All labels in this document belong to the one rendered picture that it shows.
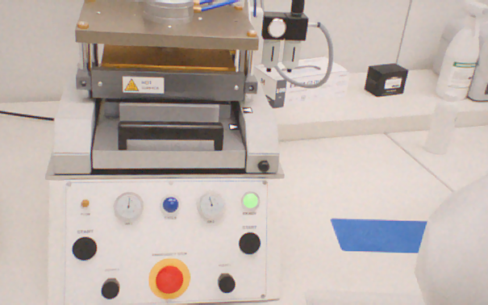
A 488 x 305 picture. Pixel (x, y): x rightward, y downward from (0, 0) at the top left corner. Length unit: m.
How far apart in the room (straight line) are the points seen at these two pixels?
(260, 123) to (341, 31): 0.87
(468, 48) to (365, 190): 0.56
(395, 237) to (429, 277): 0.79
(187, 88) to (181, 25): 0.10
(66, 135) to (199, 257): 0.26
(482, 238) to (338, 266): 0.71
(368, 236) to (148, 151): 0.46
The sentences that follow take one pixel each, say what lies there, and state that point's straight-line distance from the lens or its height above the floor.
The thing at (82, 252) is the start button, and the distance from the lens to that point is 0.89.
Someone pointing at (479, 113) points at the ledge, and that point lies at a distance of 1.67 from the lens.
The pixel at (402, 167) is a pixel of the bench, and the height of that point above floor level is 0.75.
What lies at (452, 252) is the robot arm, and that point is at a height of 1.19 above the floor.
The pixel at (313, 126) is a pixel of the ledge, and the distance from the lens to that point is 1.42.
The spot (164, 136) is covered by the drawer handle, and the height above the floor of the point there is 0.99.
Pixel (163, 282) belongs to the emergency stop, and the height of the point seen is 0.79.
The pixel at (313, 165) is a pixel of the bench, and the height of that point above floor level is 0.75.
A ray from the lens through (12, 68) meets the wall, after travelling 1.56.
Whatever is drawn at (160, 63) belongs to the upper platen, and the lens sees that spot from 0.93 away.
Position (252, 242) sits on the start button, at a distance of 0.90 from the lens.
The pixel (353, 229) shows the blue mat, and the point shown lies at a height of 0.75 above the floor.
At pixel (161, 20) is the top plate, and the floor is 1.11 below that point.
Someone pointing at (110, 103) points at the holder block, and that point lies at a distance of 0.95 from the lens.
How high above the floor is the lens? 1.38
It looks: 28 degrees down
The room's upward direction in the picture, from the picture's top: 5 degrees clockwise
